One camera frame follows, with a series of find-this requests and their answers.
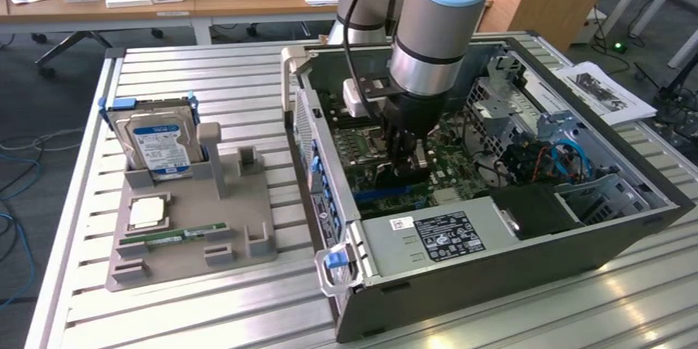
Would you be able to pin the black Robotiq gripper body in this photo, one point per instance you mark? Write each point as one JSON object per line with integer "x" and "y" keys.
{"x": 417, "y": 114}

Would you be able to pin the graphics card with metal bracket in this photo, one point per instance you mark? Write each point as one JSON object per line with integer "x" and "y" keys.
{"x": 404, "y": 183}

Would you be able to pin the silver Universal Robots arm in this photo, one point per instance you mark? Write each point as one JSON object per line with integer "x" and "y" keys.
{"x": 437, "y": 18}

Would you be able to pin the CPU socket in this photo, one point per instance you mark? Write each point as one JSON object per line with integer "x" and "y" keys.
{"x": 377, "y": 138}

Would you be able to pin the green motherboard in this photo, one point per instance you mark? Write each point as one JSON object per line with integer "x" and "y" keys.
{"x": 464, "y": 169}

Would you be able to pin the RAM stick with white label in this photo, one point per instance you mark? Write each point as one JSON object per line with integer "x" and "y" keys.
{"x": 366, "y": 171}

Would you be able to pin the silver chipset heatsink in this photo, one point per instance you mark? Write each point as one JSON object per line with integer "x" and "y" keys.
{"x": 449, "y": 198}

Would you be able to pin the blue expansion slot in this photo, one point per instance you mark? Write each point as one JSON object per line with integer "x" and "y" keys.
{"x": 382, "y": 196}

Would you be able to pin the metal drive cage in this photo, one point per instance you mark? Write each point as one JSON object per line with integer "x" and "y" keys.
{"x": 508, "y": 120}

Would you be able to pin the grey power supply unit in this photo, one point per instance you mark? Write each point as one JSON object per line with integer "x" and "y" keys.
{"x": 393, "y": 251}

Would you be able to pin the blue case latch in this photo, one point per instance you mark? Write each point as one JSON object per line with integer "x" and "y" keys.
{"x": 334, "y": 260}

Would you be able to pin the open dark PC case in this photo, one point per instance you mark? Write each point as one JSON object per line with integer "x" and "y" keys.
{"x": 490, "y": 283}

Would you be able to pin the metal disk bay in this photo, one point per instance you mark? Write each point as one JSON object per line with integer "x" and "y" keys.
{"x": 600, "y": 198}

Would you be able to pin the printed paper stack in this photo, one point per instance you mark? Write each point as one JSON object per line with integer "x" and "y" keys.
{"x": 605, "y": 91}

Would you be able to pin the white box with red button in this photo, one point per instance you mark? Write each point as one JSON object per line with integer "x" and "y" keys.
{"x": 587, "y": 32}

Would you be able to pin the device with green light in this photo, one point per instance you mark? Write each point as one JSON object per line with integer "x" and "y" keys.
{"x": 620, "y": 46}

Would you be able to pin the grey parts rack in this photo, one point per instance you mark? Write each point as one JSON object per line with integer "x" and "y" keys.
{"x": 186, "y": 202}

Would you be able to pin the hard disk with blue caddy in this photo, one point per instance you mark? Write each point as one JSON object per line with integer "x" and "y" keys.
{"x": 158, "y": 148}

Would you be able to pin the green RAM stick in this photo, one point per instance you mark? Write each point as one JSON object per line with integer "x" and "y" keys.
{"x": 174, "y": 235}

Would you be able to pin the silver CPU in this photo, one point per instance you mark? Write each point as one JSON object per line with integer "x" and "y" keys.
{"x": 149, "y": 214}

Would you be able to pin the black chair base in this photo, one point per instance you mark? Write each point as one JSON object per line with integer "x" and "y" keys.
{"x": 71, "y": 42}

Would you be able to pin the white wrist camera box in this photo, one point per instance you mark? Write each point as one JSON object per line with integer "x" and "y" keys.
{"x": 354, "y": 99}

